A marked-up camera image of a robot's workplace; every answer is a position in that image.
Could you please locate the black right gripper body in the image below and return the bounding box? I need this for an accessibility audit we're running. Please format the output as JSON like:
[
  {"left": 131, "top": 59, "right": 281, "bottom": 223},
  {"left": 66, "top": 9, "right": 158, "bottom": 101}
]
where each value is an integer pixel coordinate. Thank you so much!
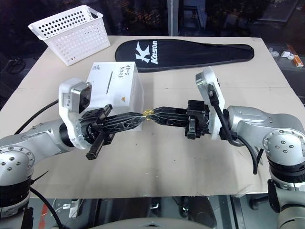
[{"left": 184, "top": 99, "right": 212, "bottom": 141}]

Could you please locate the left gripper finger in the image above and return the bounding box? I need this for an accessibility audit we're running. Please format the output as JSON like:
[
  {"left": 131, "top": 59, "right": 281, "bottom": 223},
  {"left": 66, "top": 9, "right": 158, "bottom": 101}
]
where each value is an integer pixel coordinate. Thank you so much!
[
  {"left": 104, "top": 118, "right": 146, "bottom": 133},
  {"left": 105, "top": 111, "right": 147, "bottom": 125}
]

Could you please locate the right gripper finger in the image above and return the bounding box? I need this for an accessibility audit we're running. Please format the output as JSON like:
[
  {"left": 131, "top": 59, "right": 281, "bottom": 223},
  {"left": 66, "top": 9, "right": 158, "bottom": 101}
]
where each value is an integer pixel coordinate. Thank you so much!
[
  {"left": 152, "top": 116, "right": 189, "bottom": 128},
  {"left": 153, "top": 105, "right": 189, "bottom": 117}
]

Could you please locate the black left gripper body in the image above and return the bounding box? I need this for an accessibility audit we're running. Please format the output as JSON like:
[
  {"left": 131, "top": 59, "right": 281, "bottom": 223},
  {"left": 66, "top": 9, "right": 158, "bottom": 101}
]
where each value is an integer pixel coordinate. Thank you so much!
[{"left": 77, "top": 104, "right": 116, "bottom": 160}]

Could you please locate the small gold ring object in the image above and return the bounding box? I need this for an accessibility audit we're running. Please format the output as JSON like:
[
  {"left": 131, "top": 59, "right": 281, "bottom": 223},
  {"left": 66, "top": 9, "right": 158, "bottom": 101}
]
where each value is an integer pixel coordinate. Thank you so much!
[{"left": 142, "top": 109, "right": 155, "bottom": 121}]

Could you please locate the white cardboard box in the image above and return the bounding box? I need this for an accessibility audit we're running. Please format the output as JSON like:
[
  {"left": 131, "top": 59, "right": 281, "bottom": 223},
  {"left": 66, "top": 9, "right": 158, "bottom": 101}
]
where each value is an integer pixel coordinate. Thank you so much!
[{"left": 85, "top": 61, "right": 145, "bottom": 132}]

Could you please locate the beige paper table cover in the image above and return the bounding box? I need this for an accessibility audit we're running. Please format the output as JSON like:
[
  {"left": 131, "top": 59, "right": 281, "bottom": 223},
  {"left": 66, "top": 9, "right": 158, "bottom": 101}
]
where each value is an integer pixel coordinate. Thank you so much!
[{"left": 0, "top": 35, "right": 305, "bottom": 199}]

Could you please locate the black Kason racket cover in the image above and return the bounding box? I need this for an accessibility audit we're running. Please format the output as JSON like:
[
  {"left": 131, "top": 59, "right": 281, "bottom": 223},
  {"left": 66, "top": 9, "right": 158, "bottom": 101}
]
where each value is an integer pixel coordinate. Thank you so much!
[{"left": 114, "top": 39, "right": 254, "bottom": 73}]

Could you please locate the white perforated plastic basket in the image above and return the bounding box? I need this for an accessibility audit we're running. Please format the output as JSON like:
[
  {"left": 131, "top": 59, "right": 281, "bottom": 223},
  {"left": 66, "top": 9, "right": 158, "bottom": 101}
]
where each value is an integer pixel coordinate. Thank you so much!
[{"left": 28, "top": 5, "right": 111, "bottom": 66}]

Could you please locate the grey metal pole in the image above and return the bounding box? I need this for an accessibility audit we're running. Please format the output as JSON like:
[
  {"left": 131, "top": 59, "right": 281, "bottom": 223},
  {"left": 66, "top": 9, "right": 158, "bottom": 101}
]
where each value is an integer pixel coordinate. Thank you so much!
[{"left": 166, "top": 0, "right": 180, "bottom": 37}]

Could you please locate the orange and white small box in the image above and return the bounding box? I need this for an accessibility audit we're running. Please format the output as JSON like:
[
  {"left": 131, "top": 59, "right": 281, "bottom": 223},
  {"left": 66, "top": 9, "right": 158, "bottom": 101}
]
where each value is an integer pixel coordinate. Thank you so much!
[{"left": 285, "top": 44, "right": 305, "bottom": 69}]

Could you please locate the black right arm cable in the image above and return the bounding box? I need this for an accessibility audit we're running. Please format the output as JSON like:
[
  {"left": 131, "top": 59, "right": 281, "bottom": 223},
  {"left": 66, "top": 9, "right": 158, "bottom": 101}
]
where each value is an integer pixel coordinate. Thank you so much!
[{"left": 206, "top": 83, "right": 263, "bottom": 176}]

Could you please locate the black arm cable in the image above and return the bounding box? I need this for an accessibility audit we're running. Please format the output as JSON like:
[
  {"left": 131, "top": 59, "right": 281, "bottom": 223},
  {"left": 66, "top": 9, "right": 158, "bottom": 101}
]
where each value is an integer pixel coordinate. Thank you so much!
[
  {"left": 13, "top": 99, "right": 60, "bottom": 135},
  {"left": 206, "top": 83, "right": 263, "bottom": 176}
]

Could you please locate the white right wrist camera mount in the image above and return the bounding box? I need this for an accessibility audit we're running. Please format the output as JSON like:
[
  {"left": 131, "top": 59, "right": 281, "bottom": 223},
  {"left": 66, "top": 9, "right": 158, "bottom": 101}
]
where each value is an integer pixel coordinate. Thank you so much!
[{"left": 194, "top": 66, "right": 226, "bottom": 141}]

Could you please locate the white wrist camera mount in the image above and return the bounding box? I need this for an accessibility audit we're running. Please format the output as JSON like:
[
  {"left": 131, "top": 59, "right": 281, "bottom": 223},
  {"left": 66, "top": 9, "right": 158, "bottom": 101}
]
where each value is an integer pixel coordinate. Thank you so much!
[
  {"left": 58, "top": 78, "right": 95, "bottom": 150},
  {"left": 194, "top": 66, "right": 226, "bottom": 141}
]

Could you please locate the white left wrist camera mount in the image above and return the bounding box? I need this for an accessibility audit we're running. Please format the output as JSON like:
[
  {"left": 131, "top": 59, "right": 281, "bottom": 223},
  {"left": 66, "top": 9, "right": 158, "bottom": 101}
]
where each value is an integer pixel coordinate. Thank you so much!
[{"left": 58, "top": 78, "right": 95, "bottom": 150}]

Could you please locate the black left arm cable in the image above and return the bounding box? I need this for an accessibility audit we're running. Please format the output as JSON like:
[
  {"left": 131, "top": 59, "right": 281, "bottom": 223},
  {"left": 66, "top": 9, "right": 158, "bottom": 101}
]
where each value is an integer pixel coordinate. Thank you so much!
[{"left": 13, "top": 99, "right": 60, "bottom": 135}]

